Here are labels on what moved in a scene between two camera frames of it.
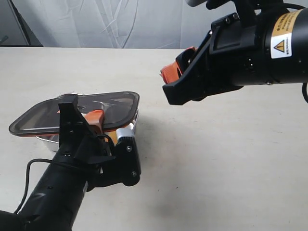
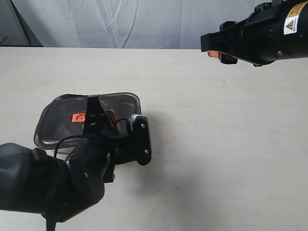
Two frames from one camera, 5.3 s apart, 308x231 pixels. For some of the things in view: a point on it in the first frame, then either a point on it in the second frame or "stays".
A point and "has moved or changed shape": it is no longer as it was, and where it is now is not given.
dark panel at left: [14, 30] stays
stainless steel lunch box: [53, 144] to [70, 111]
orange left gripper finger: [96, 117] to [111, 113]
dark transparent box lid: [121, 109] has moved or changed shape
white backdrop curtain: [117, 24] stays
